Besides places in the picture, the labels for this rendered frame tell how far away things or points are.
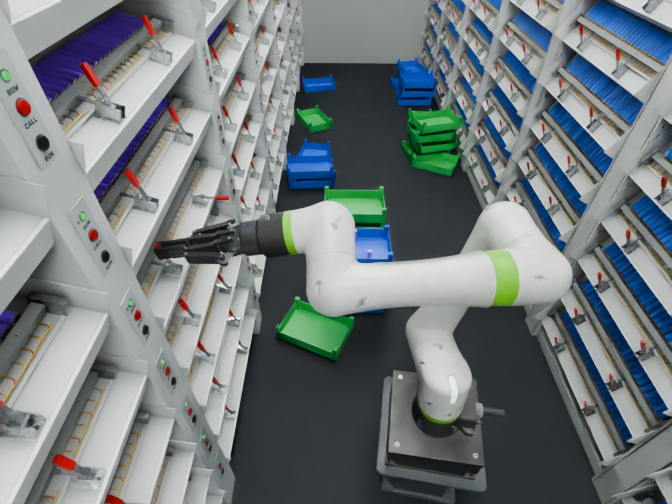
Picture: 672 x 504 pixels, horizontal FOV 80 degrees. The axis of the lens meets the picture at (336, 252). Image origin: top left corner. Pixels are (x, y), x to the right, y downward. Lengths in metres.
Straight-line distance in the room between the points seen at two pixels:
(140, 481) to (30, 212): 0.58
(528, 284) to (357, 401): 1.06
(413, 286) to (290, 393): 1.09
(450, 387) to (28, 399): 0.86
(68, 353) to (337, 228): 0.47
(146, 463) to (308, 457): 0.80
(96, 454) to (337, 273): 0.49
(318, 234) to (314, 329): 1.18
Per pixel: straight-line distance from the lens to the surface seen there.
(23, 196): 0.59
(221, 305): 1.40
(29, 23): 0.63
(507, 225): 0.96
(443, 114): 3.24
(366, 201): 2.10
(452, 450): 1.30
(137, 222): 0.85
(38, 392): 0.66
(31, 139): 0.59
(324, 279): 0.75
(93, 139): 0.74
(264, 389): 1.79
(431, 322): 1.17
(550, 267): 0.88
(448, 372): 1.11
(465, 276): 0.81
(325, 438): 1.69
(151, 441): 1.00
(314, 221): 0.79
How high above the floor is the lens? 1.57
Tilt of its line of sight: 44 degrees down
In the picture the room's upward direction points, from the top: 1 degrees clockwise
